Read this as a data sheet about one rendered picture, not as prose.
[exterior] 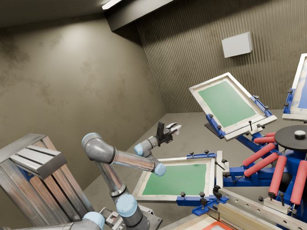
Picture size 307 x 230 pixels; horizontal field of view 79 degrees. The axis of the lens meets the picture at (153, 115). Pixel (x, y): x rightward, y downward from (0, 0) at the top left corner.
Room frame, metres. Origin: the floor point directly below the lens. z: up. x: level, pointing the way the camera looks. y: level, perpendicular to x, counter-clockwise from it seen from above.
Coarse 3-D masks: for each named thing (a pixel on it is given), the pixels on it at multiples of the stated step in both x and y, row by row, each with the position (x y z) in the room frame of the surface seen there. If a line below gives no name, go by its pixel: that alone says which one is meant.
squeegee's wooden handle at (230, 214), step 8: (224, 208) 0.77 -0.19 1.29; (232, 208) 0.76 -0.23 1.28; (224, 216) 0.75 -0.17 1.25; (232, 216) 0.72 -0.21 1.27; (240, 216) 0.69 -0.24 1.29; (248, 216) 0.68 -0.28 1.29; (240, 224) 0.68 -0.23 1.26; (248, 224) 0.65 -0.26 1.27; (256, 224) 0.63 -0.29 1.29; (264, 224) 0.62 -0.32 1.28
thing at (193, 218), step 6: (228, 204) 0.90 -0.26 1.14; (240, 210) 0.83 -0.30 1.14; (192, 216) 0.78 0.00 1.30; (198, 216) 0.78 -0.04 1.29; (204, 216) 0.80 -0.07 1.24; (252, 216) 0.77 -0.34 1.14; (174, 222) 0.73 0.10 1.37; (180, 222) 0.73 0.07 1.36; (186, 222) 0.73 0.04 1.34; (192, 222) 0.75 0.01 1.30; (264, 222) 0.71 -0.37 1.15; (162, 228) 0.69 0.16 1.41; (168, 228) 0.68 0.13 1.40; (174, 228) 0.68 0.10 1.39; (180, 228) 0.70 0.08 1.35; (186, 228) 0.72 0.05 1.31; (276, 228) 0.66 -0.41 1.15
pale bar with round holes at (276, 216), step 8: (224, 192) 0.98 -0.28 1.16; (232, 192) 0.98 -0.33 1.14; (232, 200) 0.93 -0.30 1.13; (240, 200) 0.89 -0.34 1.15; (248, 200) 0.87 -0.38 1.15; (248, 208) 0.84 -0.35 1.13; (256, 208) 0.80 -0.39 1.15; (264, 208) 0.78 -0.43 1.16; (264, 216) 0.76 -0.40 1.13; (272, 216) 0.73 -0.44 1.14; (280, 216) 0.70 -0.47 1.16; (288, 216) 0.70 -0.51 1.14; (280, 224) 0.69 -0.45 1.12; (288, 224) 0.66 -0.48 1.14; (296, 224) 0.64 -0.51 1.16; (304, 224) 0.63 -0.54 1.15
